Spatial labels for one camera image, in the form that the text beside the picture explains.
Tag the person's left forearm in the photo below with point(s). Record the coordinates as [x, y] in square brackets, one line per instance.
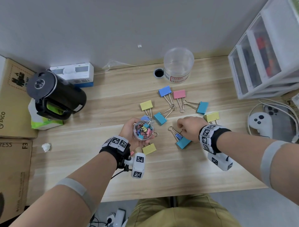
[88, 177]

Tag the black right wristband with markers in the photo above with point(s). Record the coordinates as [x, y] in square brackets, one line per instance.
[219, 138]

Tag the person's left hand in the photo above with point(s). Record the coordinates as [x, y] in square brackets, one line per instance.
[127, 133]

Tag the person's right hand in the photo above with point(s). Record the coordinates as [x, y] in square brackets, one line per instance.
[192, 127]

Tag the white plastic drawer unit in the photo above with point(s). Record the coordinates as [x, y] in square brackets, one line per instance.
[275, 25]

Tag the green tissue pack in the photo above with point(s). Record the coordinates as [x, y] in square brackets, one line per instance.
[37, 124]

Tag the white and blue box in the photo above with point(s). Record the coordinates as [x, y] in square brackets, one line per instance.
[86, 74]

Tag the large clear plastic jar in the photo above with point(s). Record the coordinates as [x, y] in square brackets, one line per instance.
[178, 62]

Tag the white cabinet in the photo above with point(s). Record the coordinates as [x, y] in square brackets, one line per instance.
[1, 77]

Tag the clear plastic wrapper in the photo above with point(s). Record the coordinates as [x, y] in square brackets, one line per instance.
[114, 64]

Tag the crumpled white paper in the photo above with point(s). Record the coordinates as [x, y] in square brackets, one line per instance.
[46, 147]

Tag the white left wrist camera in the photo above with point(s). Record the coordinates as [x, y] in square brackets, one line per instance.
[137, 166]

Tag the grey smartphone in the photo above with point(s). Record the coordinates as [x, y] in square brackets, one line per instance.
[280, 124]

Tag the white power strip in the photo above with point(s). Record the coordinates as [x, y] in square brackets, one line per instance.
[119, 217]

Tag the small brown cardboard box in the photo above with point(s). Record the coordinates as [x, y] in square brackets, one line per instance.
[11, 110]

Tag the small clear plastic jar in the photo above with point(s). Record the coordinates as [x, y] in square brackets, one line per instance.
[135, 135]

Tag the cluster of small colourful clips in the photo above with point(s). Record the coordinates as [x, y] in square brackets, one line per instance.
[143, 131]

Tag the large yellow binder clip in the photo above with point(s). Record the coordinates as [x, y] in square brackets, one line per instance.
[146, 105]

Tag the black electric kettle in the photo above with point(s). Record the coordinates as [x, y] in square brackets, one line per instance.
[67, 98]

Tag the person's right forearm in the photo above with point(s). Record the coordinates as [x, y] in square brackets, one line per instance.
[243, 149]

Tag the pile of colourful binder clips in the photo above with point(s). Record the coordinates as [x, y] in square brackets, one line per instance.
[164, 91]

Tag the small blue binder clip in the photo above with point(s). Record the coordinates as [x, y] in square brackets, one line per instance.
[178, 136]

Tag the white game controller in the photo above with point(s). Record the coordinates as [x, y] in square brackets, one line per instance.
[261, 124]

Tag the large brown cardboard box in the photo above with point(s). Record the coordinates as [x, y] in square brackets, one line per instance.
[12, 182]

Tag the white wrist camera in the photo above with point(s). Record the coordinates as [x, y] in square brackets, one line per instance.
[222, 163]
[137, 166]

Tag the person's olive trousers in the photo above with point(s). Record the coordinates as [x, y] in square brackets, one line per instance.
[175, 215]

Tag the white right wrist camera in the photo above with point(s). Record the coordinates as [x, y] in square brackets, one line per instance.
[222, 163]

